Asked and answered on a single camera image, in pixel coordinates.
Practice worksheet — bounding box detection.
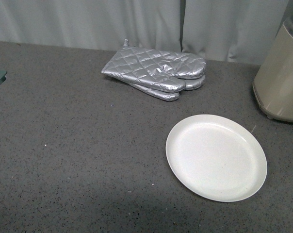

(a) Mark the cream two-slot toaster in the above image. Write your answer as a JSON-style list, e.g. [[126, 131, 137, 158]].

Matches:
[[252, 14, 293, 124]]

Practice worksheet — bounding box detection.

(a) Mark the upper silver oven mitt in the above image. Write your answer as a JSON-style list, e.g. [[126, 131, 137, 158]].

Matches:
[[101, 39, 207, 93]]

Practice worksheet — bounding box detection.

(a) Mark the silver oven mitt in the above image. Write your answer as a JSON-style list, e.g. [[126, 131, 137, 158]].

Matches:
[[101, 39, 207, 93], [128, 75, 206, 101]]

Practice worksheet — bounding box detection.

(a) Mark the lower silver oven mitt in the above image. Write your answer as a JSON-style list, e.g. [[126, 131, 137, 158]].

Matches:
[[128, 75, 206, 101]]

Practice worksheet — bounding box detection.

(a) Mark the white round plate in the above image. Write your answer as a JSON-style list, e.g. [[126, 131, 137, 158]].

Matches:
[[165, 115, 267, 202]]

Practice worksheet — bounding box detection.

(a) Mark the pale grey curtain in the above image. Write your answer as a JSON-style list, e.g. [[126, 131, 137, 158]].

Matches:
[[0, 0, 293, 64]]

